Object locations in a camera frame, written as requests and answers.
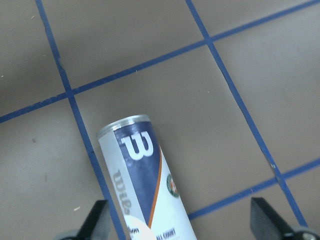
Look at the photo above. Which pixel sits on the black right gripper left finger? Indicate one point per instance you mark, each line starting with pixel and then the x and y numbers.
pixel 95 226

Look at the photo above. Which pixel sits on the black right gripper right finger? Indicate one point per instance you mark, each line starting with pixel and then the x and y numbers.
pixel 267 224

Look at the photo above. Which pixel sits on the Wilson tennis ball can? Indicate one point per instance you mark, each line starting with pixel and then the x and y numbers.
pixel 145 188

